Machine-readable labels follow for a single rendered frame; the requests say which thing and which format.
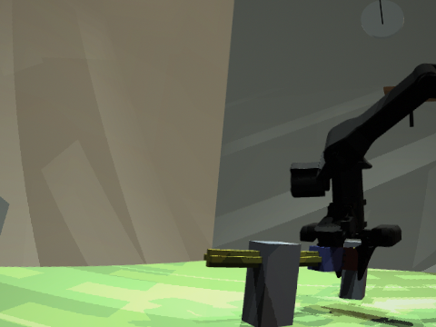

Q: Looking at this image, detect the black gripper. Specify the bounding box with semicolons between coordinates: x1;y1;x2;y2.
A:
300;195;401;280

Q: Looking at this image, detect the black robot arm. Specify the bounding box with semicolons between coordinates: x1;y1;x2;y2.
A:
291;63;436;247

